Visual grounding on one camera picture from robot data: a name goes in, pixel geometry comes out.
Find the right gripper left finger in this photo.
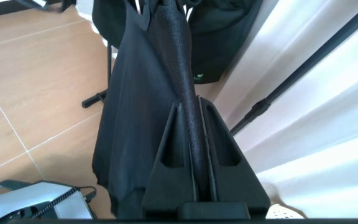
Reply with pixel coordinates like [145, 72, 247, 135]
[141, 101, 198, 219]

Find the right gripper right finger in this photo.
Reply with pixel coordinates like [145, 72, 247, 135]
[197, 96, 272, 219]

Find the black garment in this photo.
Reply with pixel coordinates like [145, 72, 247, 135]
[91, 0, 211, 220]
[91, 0, 264, 85]

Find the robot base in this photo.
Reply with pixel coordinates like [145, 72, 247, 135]
[0, 179, 98, 223]

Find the white laundry basket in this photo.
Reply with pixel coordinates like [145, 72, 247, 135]
[265, 203, 308, 220]

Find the black clothes rack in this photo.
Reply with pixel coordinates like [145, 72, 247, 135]
[81, 0, 358, 136]

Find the beige curtain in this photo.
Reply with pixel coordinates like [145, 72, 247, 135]
[194, 0, 358, 219]

